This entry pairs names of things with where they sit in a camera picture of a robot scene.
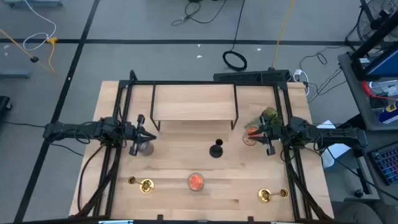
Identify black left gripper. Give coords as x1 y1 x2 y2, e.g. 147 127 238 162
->
123 114 157 157

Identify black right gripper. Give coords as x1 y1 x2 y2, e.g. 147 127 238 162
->
247 115 285 157

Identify orange candle jar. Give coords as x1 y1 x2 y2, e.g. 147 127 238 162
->
242 124 261 146
187 172 205 192

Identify grey glass candle jar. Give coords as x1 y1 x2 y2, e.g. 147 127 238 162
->
136 139 155 157

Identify black candlestick holder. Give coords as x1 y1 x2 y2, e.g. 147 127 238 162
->
209 138 224 159

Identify gold candlestick holder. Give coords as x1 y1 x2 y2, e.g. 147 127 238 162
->
257 187 289 205
127 175 155 195

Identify potted green succulent plant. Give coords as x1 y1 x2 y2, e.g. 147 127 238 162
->
244 107 282 131

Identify wooden shelf riser black legs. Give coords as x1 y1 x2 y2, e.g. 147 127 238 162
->
149 83 239 131

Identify black power strip box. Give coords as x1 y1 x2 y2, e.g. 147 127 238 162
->
213 69 290 83

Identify white power adapter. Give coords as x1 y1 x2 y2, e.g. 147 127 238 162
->
293 68 310 96

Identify white paper sheet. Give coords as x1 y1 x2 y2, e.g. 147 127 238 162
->
316 119 352 169

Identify grey cart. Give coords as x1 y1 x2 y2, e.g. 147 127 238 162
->
338 51 398 131

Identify black backlit keyboard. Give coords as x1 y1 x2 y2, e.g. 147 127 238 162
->
368 142 398 187

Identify yellow and blue can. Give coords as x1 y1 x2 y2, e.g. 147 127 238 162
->
375 101 398 124

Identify grey desk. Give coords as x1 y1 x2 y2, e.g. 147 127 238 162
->
357 130 398 208

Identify blue flat panel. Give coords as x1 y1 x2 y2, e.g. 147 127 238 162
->
353 43 398 82

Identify grey stand base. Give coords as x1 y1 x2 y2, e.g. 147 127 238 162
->
2 0 63 7
0 70 31 79

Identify black vertical stand pole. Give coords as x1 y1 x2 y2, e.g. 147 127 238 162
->
351 12 398 60

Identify black floor fan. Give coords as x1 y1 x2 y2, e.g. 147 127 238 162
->
356 0 398 50

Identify black metal frame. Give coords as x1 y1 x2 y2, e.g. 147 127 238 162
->
70 70 335 224

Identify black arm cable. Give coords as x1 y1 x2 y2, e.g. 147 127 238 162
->
76 143 105 215

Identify coiled black floor cable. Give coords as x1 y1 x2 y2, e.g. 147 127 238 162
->
221 0 248 72

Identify long yellow cable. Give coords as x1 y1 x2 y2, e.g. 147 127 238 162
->
271 0 295 70

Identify thin black floor cable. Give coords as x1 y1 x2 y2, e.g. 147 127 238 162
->
170 0 228 26

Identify yellow extension cable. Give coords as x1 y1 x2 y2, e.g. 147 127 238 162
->
0 28 60 75

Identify white floor cable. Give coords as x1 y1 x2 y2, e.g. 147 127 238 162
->
22 0 57 52

